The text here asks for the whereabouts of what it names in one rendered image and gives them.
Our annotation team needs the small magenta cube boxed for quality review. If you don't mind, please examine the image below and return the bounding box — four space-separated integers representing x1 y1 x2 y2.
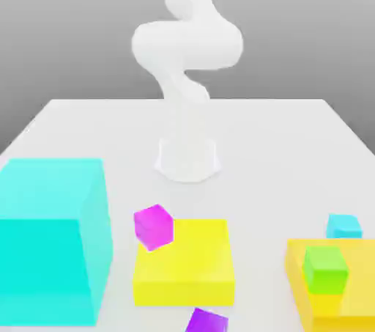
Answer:
133 203 175 252

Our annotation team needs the small cyan cube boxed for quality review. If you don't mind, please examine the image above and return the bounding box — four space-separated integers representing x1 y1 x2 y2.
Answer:
325 213 363 240

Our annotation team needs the small purple cube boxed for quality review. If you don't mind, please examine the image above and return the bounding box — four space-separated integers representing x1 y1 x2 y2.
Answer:
185 307 229 332

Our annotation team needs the small green cube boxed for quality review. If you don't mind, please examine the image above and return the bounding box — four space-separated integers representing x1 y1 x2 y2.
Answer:
302 245 349 295

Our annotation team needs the large yellow box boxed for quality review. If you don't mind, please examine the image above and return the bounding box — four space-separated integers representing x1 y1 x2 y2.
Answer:
133 218 236 307

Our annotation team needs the large cyan box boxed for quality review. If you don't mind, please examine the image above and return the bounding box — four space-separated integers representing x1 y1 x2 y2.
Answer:
0 158 114 328

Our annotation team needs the large orange box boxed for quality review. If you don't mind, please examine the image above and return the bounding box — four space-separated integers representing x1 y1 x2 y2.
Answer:
284 237 375 332

